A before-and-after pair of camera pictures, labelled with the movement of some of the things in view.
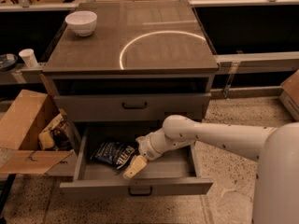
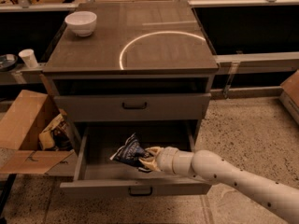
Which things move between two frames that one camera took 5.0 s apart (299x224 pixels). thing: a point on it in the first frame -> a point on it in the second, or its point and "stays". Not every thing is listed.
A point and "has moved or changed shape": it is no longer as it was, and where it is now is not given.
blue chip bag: x=116 y=153 has moved or changed shape
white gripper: x=148 y=147 -> x=165 y=161
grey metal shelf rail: x=249 y=63 stays
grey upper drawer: x=110 y=107 stays
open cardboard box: x=23 y=114 stays
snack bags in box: x=58 y=136 stays
